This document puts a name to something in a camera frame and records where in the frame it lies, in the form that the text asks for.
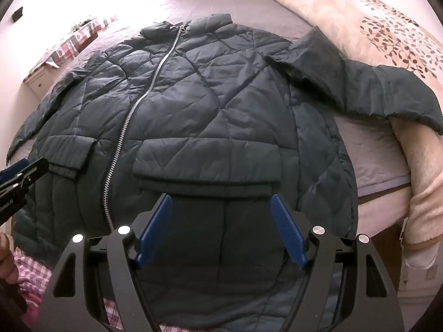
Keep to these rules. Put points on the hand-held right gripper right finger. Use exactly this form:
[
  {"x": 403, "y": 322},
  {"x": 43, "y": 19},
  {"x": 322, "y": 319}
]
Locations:
[{"x": 289, "y": 228}]

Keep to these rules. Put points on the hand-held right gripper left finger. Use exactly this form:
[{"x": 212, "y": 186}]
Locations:
[{"x": 155, "y": 228}]

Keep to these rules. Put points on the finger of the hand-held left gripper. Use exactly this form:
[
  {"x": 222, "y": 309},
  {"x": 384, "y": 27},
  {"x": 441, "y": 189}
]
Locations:
[
  {"x": 15, "y": 168},
  {"x": 34, "y": 170}
]

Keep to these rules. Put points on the dark green quilted jacket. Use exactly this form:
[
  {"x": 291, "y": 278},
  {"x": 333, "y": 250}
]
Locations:
[{"x": 207, "y": 110}]

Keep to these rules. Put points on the person's left hand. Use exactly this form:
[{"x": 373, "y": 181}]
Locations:
[{"x": 7, "y": 259}]

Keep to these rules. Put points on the person's pink plaid pajamas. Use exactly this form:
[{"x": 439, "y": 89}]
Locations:
[{"x": 31, "y": 269}]

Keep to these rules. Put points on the white desk with drawers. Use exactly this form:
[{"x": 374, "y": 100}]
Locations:
[{"x": 36, "y": 81}]

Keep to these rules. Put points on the plaid tablecloth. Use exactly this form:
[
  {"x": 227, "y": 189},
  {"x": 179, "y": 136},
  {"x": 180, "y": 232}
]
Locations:
[{"x": 69, "y": 45}]

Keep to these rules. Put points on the bed with grey quilt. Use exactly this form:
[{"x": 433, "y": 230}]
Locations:
[{"x": 242, "y": 7}]

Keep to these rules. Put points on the cream floral duvet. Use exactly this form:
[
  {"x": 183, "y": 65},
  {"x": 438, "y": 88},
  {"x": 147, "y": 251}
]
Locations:
[{"x": 363, "y": 13}]

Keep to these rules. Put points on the wooden bed frame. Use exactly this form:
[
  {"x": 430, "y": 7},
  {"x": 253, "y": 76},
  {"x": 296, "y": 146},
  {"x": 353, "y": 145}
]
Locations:
[{"x": 384, "y": 242}]

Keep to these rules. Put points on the dark wall switch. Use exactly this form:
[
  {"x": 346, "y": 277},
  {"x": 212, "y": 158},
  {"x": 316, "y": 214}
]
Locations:
[{"x": 17, "y": 13}]

